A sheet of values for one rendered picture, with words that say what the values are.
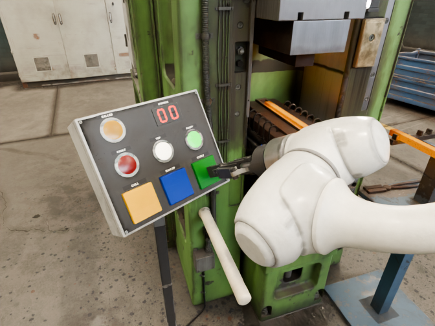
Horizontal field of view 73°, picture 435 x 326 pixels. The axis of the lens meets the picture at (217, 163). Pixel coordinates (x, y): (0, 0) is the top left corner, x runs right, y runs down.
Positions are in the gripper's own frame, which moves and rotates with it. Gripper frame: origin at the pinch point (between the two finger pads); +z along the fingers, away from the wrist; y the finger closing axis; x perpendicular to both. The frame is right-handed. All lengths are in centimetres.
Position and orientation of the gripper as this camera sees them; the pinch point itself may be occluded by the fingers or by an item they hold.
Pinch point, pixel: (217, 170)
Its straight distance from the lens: 76.9
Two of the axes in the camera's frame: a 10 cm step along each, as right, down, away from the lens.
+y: 7.3, -3.4, 6.0
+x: -3.4, -9.3, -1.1
